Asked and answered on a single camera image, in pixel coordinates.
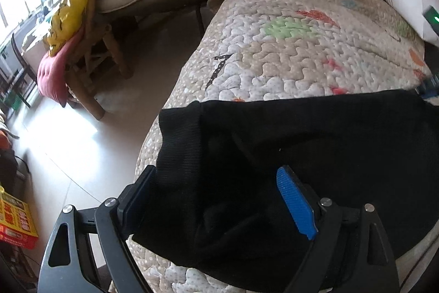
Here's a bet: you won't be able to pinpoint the quilted patterned bed cover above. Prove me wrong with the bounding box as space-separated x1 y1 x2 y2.
109 0 439 293

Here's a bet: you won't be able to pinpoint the dark wooden chair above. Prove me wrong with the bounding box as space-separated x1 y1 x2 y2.
0 33 38 108

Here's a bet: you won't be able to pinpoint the yellow plastic bag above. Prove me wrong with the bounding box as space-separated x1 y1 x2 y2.
47 0 94 57

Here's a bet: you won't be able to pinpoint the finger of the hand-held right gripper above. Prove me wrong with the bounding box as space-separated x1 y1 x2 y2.
413 73 439 100

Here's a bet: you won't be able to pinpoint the pink cushion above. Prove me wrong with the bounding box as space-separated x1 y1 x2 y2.
37 27 86 107

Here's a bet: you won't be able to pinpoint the black pants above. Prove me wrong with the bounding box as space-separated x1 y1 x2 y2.
132 89 439 291

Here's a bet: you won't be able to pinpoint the red and yellow box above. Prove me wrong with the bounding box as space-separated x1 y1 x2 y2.
0 184 39 250

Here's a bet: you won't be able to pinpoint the wooden lounge chair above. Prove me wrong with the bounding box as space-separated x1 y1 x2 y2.
62 0 134 121

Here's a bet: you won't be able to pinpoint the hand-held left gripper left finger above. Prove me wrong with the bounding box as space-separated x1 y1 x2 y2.
37 164 157 293

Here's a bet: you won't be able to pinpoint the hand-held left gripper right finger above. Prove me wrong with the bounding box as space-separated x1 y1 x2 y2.
276 165 400 293

